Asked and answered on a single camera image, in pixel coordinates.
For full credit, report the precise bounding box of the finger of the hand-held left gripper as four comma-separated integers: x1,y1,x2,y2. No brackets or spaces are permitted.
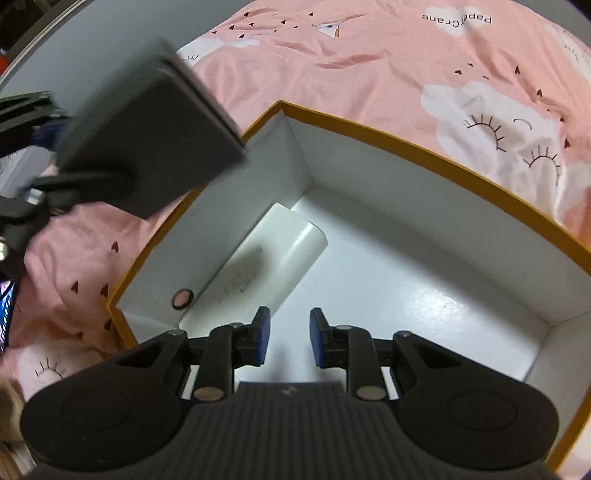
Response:
25,168,137,219
0,91,71,157

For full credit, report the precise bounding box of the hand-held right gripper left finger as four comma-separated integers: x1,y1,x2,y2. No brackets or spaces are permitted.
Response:
115,306,271,402

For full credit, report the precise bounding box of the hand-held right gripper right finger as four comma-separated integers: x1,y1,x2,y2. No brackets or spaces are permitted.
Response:
309,307,462,401

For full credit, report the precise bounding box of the dark grey case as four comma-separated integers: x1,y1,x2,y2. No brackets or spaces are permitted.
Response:
54,38,249,220

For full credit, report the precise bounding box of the orange cardboard box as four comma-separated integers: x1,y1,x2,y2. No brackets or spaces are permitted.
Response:
107,100,591,476

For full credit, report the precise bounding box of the white rounded box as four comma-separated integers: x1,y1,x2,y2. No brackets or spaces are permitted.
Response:
178,203,329,334

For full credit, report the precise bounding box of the smartphone with lit screen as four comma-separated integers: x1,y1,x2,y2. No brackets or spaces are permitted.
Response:
0,282,18,357

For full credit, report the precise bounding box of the pink printed blanket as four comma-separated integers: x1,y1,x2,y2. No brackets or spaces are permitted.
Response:
0,0,591,407

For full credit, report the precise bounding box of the window with grey frame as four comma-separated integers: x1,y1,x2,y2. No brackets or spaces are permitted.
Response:
0,0,95,88

